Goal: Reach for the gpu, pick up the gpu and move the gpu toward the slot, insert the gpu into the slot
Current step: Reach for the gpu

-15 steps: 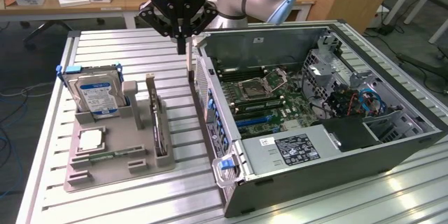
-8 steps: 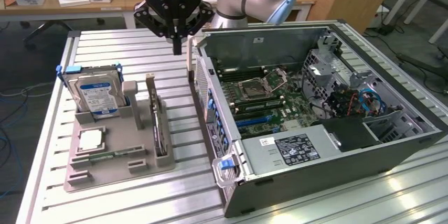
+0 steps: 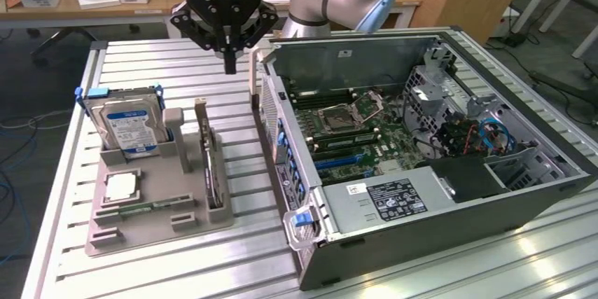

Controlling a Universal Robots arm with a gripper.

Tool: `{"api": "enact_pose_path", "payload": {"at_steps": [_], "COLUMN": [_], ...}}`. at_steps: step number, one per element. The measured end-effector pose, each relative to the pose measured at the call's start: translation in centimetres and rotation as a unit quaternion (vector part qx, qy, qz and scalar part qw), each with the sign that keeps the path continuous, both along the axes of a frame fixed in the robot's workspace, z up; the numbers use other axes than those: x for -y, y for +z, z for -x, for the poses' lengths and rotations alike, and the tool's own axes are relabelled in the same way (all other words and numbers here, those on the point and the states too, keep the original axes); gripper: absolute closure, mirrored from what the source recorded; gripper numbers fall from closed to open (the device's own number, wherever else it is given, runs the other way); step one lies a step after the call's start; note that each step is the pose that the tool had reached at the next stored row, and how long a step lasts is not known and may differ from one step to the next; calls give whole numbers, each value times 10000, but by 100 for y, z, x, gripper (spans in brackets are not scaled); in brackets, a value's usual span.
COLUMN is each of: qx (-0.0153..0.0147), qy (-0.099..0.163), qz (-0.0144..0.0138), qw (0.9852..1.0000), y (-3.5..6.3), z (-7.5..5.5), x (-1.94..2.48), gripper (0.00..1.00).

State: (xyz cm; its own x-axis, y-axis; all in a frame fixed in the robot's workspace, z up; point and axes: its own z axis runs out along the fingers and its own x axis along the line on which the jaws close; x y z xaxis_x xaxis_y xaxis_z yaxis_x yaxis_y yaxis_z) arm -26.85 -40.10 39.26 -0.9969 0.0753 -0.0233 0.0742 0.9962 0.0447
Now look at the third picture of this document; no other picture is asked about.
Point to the perforated metal disk bay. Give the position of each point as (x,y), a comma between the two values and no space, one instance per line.
(430,103)

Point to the black power adapter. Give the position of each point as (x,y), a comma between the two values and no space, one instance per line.
(511,39)

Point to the dark brown fixture rail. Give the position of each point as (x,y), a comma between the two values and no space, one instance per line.
(266,131)

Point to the black RAM slot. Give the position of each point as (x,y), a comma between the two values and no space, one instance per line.
(327,97)
(322,101)
(327,92)
(322,105)

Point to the grey parts rack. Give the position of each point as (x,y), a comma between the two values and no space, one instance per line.
(159,229)

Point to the black stand base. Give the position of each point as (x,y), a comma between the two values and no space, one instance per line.
(60,38)

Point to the green motherboard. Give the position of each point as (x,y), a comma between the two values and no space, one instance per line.
(393,145)

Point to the blue expansion slot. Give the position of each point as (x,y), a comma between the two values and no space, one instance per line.
(338,161)

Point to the silver CPU chip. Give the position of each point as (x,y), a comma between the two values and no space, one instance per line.
(120,188)

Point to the grey power supply unit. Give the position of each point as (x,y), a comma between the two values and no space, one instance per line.
(374,201)

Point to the graphics card with metal bracket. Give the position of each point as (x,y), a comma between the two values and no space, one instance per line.
(207,159)

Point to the green RAM stick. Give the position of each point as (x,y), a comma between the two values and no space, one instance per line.
(140,206)

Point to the grey angled disk bay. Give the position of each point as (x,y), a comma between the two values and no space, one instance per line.
(523,169)

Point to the beige corner fixture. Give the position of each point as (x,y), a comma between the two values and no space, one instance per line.
(252,68)

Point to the hard disk with blue rails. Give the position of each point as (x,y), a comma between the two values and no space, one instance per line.
(126,127)

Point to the open black PC case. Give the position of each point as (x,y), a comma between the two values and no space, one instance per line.
(421,243)

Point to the metal socket cover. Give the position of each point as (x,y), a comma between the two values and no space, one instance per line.
(371,103)

